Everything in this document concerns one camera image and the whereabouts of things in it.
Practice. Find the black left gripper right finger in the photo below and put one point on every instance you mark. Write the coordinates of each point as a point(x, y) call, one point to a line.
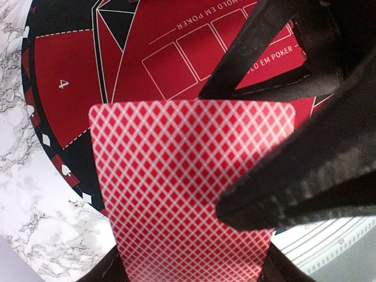
point(278, 268)

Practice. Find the red playing card deck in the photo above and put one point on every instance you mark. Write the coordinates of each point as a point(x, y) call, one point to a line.
point(162, 166)

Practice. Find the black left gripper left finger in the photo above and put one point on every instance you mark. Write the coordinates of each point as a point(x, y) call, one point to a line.
point(109, 269)

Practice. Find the round red black poker mat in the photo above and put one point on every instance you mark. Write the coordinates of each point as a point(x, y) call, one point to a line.
point(80, 53)

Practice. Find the aluminium front rail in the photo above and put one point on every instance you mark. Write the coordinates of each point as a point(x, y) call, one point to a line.
point(311, 246)

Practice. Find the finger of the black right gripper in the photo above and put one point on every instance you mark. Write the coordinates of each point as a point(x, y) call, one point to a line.
point(291, 50)
point(324, 170)

